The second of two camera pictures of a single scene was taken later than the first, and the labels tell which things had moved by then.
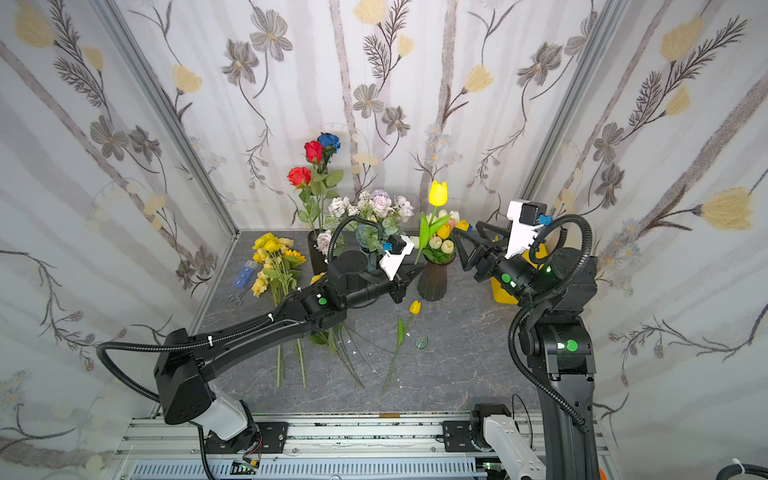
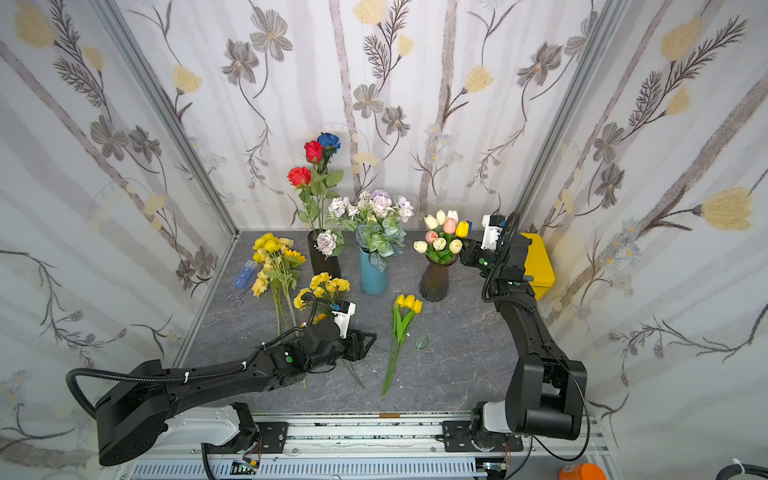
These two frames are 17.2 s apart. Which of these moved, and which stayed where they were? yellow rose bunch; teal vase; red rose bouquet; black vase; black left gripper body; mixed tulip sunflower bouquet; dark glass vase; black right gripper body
Moved: black left gripper body; teal vase
Stayed: yellow rose bunch; black vase; mixed tulip sunflower bouquet; red rose bouquet; black right gripper body; dark glass vase
